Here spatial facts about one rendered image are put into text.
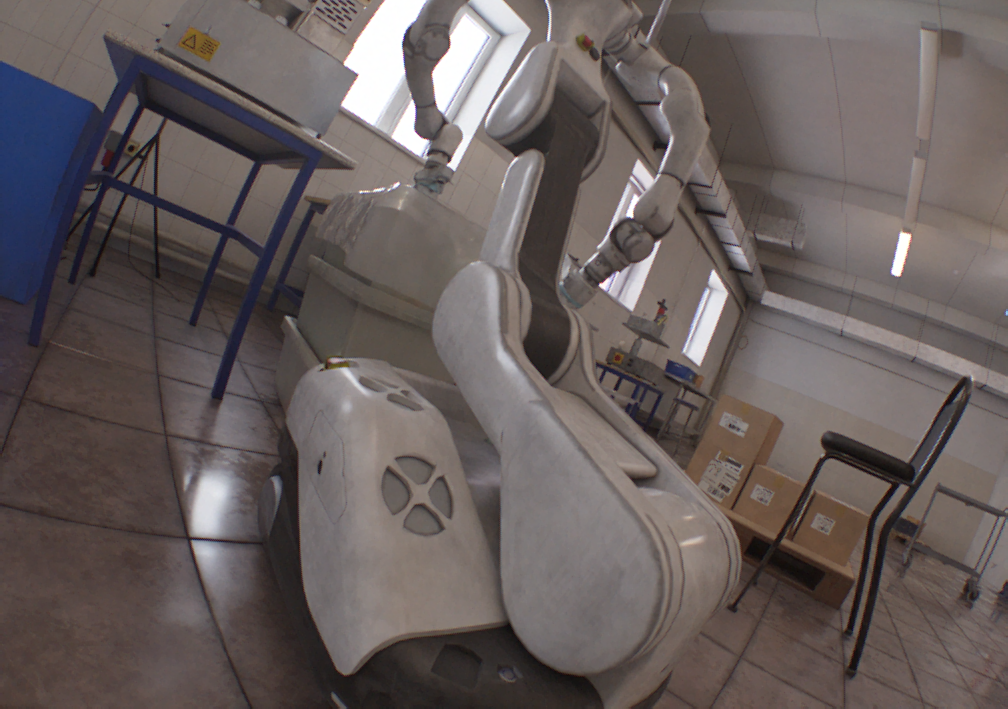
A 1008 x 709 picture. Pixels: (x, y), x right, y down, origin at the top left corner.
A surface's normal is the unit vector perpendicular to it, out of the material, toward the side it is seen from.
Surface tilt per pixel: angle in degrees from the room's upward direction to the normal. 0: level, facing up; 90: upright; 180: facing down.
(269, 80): 90
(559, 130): 77
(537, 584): 90
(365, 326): 96
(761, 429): 90
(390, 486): 38
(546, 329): 73
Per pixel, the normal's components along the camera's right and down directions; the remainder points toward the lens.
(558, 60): 0.67, -0.01
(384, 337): 0.52, 0.35
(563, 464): -0.66, -0.37
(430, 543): 0.68, -0.56
